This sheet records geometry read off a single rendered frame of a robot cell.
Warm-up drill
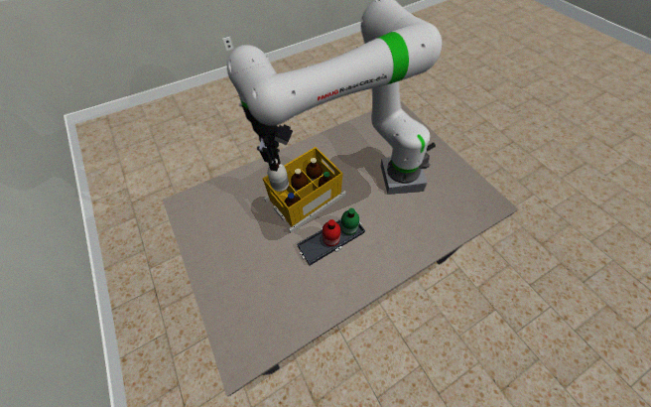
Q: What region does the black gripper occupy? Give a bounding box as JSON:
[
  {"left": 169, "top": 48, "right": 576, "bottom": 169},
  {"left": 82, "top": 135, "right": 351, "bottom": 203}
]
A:
[{"left": 251, "top": 123, "right": 281, "bottom": 172}]

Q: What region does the brown bottle with blue cap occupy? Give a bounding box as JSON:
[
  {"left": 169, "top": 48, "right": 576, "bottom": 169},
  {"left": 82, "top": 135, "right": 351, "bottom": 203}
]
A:
[{"left": 284, "top": 193, "right": 300, "bottom": 206}]

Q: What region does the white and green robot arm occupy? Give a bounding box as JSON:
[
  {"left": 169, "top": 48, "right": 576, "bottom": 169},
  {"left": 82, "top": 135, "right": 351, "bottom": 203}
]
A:
[{"left": 227, "top": 0, "right": 442, "bottom": 184}]

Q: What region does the green bottle with white label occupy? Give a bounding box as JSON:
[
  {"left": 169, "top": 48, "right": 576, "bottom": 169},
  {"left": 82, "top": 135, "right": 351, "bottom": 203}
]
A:
[{"left": 340, "top": 208, "right": 359, "bottom": 235}]

